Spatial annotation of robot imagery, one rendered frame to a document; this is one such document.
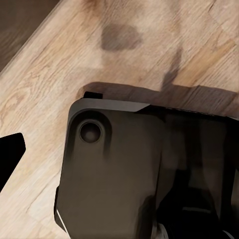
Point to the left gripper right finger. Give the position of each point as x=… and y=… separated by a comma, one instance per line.
x=231, y=148

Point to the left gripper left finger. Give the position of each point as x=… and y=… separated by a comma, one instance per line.
x=12, y=148

